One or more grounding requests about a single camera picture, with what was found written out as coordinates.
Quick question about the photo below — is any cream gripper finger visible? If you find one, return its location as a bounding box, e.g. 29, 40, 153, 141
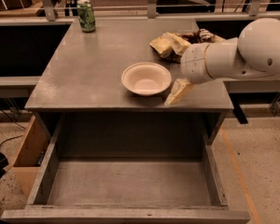
164, 78, 193, 105
164, 32, 191, 56

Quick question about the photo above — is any white paper bowl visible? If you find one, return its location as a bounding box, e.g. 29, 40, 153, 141
121, 63, 172, 96

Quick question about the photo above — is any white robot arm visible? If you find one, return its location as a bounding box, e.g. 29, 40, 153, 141
165, 18, 280, 105

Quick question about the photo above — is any green soda can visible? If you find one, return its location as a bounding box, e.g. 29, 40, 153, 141
77, 0, 95, 33

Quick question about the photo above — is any yellow brown chip bag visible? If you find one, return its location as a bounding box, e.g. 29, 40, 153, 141
149, 29, 224, 63

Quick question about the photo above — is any open grey drawer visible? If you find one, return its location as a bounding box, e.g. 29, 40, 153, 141
3, 112, 250, 224

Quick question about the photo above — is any metal railing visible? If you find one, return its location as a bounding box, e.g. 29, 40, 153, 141
0, 0, 280, 21

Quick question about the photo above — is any wooden box on floor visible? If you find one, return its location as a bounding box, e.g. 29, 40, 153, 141
12, 117, 49, 197

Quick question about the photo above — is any black floor cable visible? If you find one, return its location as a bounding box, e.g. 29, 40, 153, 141
0, 109, 27, 152

